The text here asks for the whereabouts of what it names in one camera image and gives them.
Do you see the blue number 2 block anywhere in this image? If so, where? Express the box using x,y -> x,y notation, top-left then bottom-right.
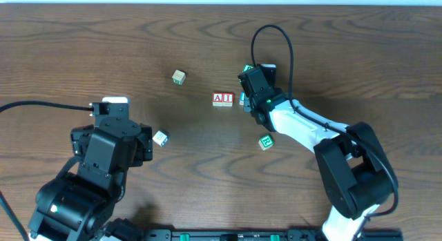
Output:
240,92 -> 245,106

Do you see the red letter I block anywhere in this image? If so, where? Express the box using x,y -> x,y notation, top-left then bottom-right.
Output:
222,93 -> 234,107

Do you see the red letter A block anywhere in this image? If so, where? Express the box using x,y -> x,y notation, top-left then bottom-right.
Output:
212,93 -> 223,106

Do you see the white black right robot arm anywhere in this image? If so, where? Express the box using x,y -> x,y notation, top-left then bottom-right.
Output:
242,95 -> 398,240

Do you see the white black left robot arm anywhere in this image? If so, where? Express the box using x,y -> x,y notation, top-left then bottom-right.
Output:
28,117 -> 153,240

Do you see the wooden block blue side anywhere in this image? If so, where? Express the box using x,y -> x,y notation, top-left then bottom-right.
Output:
153,131 -> 169,146

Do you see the green letter P block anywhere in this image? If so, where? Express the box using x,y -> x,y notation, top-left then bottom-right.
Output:
242,64 -> 254,72

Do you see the green letter R block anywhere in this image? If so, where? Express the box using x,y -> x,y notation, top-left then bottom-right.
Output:
258,135 -> 274,151

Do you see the wooden block green side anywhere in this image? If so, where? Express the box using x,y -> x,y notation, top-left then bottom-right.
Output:
172,70 -> 186,86

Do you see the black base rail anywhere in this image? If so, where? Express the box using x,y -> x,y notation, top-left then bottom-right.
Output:
103,218 -> 403,241

